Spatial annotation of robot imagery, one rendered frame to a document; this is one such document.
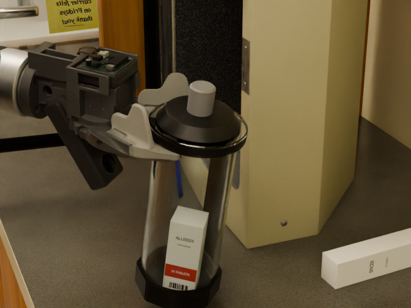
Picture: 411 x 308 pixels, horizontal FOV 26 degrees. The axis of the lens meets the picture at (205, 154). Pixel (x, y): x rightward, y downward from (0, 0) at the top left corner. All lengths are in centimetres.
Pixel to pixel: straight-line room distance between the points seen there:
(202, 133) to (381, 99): 80
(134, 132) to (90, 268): 30
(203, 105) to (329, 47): 28
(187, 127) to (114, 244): 36
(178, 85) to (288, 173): 26
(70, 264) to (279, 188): 30
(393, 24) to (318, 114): 47
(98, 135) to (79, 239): 33
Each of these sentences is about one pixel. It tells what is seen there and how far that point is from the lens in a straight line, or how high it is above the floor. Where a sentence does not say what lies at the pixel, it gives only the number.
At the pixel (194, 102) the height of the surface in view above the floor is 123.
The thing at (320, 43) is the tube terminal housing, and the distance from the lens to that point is 115.
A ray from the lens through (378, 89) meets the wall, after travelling 169.
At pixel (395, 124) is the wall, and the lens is 166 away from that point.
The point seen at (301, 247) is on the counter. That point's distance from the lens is 124.
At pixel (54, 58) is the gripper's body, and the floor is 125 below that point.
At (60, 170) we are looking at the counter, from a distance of 147.
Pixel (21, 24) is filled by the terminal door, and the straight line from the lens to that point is 136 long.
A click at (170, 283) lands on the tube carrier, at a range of 103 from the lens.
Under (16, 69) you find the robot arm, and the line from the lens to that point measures 103.
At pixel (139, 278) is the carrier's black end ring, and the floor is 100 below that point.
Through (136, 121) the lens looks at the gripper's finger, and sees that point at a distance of 94.
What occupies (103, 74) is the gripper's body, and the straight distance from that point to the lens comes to 95.
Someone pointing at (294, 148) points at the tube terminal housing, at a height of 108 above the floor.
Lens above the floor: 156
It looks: 24 degrees down
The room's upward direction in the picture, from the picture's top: straight up
